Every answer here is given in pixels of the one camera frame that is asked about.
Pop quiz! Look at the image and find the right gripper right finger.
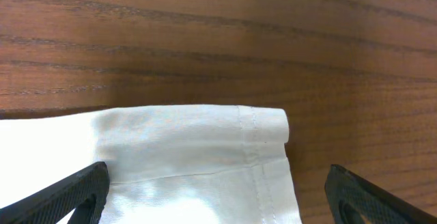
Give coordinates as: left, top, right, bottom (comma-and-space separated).
324, 165, 436, 224

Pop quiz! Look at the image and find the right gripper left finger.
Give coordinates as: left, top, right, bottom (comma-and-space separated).
1, 162, 110, 224

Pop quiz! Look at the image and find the white t-shirt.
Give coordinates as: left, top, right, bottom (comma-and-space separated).
1, 104, 301, 223

